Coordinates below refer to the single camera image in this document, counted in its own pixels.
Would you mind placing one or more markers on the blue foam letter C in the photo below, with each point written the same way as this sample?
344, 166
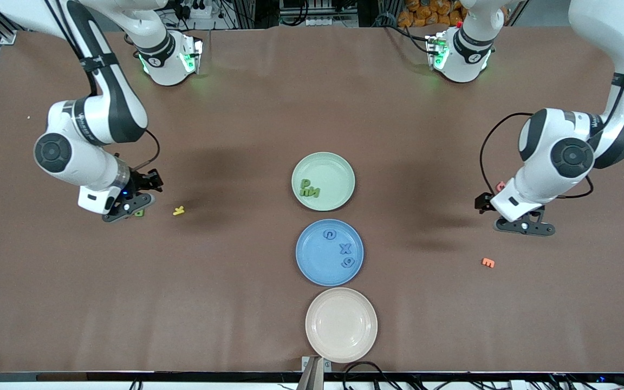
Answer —
330, 234

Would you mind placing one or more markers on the green foam letter P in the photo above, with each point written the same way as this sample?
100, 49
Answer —
306, 183

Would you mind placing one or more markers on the light green plate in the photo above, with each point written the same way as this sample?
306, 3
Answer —
333, 173

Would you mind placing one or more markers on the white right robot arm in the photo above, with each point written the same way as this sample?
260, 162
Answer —
90, 162

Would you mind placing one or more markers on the white power strip with plugs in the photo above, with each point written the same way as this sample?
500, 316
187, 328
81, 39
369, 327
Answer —
198, 8

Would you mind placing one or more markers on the white socket strip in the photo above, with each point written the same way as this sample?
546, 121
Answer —
323, 23

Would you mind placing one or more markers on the blue foam letter X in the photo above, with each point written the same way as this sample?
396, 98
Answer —
346, 249

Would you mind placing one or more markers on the metal bracket at table edge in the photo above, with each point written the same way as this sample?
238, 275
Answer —
312, 374

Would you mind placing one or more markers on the pile of orange objects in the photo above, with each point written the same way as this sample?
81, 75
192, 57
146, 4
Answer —
426, 13

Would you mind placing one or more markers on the orange foam letter E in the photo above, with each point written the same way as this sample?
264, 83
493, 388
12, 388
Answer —
488, 262

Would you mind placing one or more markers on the beige plate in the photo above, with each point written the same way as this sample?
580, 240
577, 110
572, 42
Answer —
341, 325

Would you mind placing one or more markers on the blue plate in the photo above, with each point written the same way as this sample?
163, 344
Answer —
317, 260

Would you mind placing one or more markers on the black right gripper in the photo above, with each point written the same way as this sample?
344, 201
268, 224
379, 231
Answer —
140, 181

